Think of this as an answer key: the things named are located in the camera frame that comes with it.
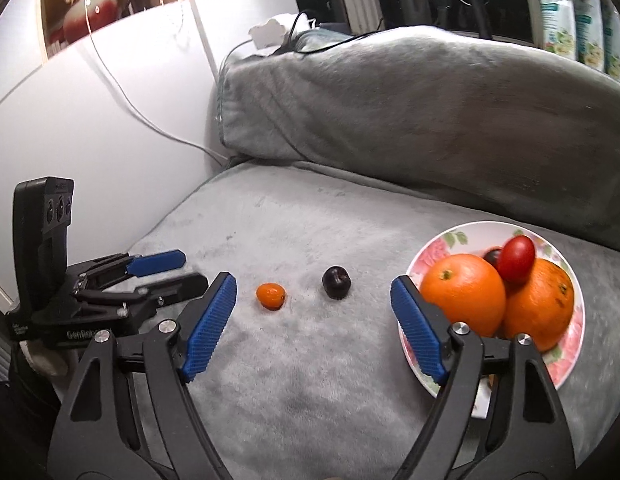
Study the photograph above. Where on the person's left hand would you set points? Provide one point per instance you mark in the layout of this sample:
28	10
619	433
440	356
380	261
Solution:
45	360

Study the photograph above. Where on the grey plush seat cover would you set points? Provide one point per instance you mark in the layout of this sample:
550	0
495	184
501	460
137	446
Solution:
300	220

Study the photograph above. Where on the grey plush back cushion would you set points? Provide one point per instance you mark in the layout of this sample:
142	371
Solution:
389	110

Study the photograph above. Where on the white power adapter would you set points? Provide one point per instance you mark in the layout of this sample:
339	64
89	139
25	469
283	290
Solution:
267	35

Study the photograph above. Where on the black tripod stand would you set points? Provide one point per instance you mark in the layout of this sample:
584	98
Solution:
477	5

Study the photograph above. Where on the small kumquat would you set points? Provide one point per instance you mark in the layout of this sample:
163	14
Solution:
271	296

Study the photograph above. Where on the red floral vase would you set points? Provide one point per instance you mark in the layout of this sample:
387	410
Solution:
90	10

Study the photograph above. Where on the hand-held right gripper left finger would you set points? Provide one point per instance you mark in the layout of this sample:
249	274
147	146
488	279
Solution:
210	330

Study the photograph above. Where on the floral white plate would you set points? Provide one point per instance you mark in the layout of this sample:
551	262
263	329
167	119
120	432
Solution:
439	245

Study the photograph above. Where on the dark plum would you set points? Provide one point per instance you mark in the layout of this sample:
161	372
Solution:
492	258
336	283

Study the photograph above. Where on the orange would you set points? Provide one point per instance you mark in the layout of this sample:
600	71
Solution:
462	295
542	305

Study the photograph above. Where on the dark jar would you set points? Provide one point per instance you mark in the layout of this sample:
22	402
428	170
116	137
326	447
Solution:
136	1

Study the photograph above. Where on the red tomato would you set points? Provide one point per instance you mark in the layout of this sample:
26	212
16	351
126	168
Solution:
517	257

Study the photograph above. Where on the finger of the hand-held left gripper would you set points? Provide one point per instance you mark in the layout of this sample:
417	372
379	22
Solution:
185	285
160	261

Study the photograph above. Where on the wooden wall niche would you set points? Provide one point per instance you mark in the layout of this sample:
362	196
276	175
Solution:
50	0

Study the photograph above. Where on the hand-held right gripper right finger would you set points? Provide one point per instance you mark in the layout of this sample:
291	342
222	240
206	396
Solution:
419	332

